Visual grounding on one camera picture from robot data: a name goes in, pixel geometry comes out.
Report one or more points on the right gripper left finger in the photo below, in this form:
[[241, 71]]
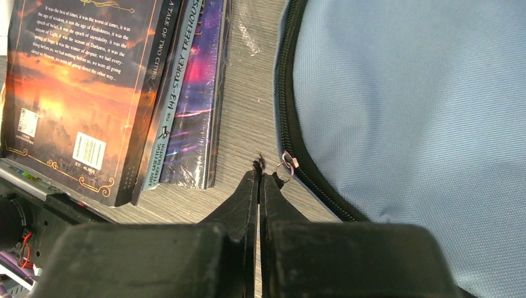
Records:
[[212, 258]]

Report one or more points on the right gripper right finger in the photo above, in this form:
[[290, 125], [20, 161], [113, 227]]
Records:
[[301, 258]]

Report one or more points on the light blue backpack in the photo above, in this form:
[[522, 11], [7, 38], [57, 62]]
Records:
[[413, 112]]

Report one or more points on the purple cover book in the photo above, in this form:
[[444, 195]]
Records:
[[182, 143]]

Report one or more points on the clear plastic wrap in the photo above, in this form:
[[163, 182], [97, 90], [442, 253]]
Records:
[[246, 23]]

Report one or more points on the dark sunset cover book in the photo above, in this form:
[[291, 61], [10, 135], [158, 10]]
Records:
[[81, 84]]

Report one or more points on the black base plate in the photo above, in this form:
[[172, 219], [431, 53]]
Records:
[[57, 239]]

